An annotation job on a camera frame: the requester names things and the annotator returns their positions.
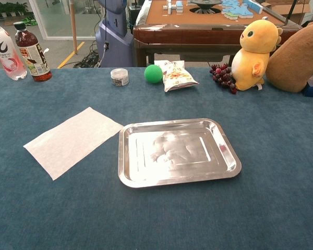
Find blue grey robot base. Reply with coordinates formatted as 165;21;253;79
95;0;134;68

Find yellow plush toy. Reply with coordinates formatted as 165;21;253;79
231;16;283;92

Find brown tea bottle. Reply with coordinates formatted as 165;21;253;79
13;21;53;82

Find silver metal tray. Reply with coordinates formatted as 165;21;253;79
117;118;243;189

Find blue mahjong tile pile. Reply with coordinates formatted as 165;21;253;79
221;0;264;21

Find green foam ball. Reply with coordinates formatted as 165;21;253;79
144;64;163;84

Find blue table cloth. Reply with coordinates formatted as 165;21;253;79
0;67;313;250

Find dark red grape bunch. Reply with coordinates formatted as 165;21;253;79
209;63;237;95

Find black floor cable bundle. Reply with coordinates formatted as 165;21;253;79
73;41;103;69

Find wooden pole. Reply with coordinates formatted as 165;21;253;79
69;0;78;55

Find brown plush toy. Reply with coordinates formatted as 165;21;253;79
265;21;313;93

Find green potted plants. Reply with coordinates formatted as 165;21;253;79
0;2;29;18

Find white blue mahjong tile stack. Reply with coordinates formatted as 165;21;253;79
163;0;185;15

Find white paper napkin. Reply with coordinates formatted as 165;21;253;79
23;106;125;181

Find brown mahjong table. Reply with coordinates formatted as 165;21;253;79
133;0;303;68

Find white snack bag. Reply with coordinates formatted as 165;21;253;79
154;59;200;93

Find clear pink drink bottle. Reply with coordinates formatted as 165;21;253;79
0;15;28;81

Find small clear plastic jar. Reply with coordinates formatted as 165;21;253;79
110;68;130;87

